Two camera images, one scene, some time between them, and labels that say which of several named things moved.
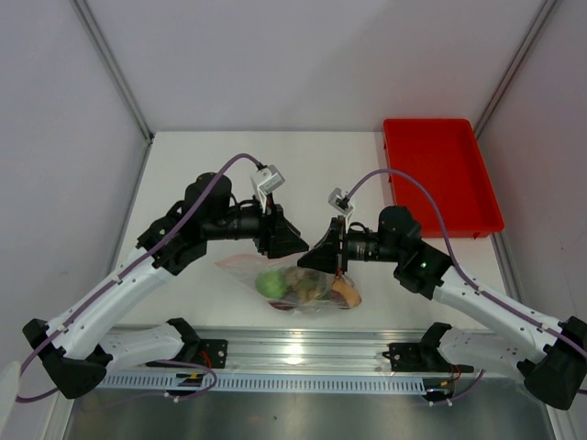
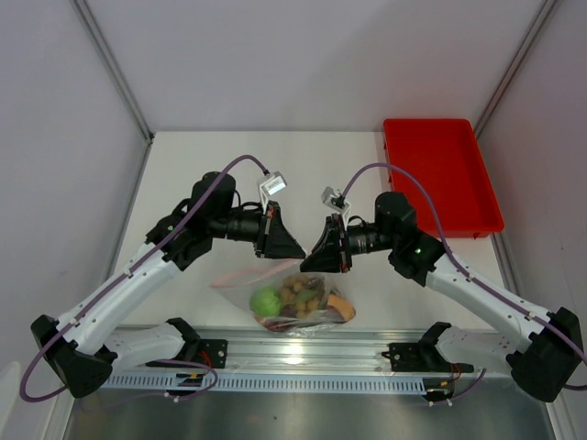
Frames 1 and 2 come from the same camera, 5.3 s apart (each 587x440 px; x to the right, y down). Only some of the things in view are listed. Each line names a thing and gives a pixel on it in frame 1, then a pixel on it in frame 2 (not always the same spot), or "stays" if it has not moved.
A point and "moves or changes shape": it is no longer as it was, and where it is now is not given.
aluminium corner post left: (115, 69) stays
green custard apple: (271, 283) → (266, 302)
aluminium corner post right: (514, 69) stays
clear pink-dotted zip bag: (291, 288) moves or changes shape
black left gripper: (284, 237) stays
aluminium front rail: (314, 349) stays
